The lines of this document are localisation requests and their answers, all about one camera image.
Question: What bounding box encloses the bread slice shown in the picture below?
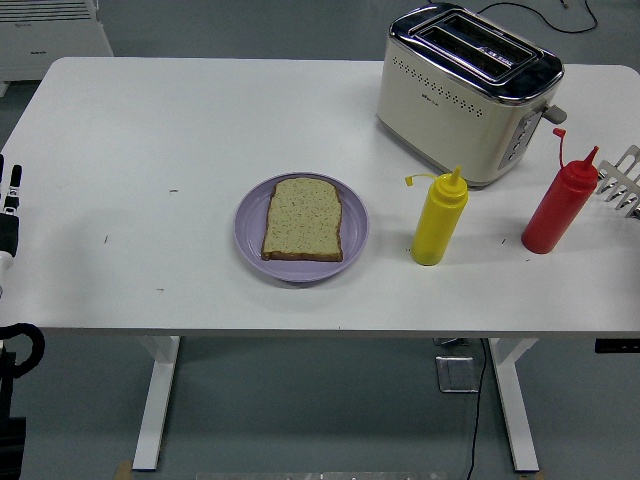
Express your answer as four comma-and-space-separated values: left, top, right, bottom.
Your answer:
260, 177, 345, 263

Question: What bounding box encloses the white floor appliance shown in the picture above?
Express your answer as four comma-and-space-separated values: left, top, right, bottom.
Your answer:
0, 0, 115, 97

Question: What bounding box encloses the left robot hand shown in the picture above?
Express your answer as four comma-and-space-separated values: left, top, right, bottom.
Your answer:
0, 153, 24, 301

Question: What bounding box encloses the black table control panel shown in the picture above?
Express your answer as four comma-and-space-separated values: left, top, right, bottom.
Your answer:
594, 338, 640, 355

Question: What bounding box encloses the white table leg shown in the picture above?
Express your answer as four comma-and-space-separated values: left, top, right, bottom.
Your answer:
488, 338, 540, 474
131, 335, 181, 472

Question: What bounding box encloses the metal floor socket plate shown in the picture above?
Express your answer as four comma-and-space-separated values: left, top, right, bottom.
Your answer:
434, 354, 481, 394

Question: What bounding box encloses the yellow squeeze bottle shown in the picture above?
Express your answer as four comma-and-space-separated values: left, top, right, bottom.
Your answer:
403, 165, 470, 267

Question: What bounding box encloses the purple plate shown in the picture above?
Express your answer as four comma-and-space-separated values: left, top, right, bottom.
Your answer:
233, 172, 370, 284

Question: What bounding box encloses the cream and chrome toaster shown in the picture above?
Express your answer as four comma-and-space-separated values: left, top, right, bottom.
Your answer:
375, 2, 569, 190

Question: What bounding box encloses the red squeeze bottle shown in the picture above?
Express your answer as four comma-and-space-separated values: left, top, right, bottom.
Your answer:
520, 127, 600, 255

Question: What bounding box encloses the black hanging power cable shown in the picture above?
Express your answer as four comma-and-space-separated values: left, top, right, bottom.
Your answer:
464, 338, 489, 480

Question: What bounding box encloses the black cable on floor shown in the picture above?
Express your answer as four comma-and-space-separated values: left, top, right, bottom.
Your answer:
474, 0, 599, 35

